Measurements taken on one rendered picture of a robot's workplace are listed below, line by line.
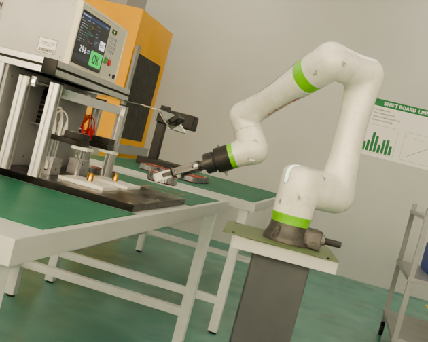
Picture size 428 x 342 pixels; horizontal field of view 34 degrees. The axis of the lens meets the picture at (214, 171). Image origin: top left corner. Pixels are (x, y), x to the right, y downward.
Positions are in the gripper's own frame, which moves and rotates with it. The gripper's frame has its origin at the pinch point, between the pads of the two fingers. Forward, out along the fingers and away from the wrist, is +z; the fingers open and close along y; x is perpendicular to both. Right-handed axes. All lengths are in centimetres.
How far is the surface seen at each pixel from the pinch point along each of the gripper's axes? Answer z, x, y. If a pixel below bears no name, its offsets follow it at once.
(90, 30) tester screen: 1, 49, -35
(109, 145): 11.9, 14.9, -14.6
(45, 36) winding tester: 12, 49, -45
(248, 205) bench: -10, -17, 120
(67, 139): 15.9, 16.6, -40.5
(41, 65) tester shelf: 11, 36, -59
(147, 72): 80, 128, 360
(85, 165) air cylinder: 22.9, 11.0, -12.8
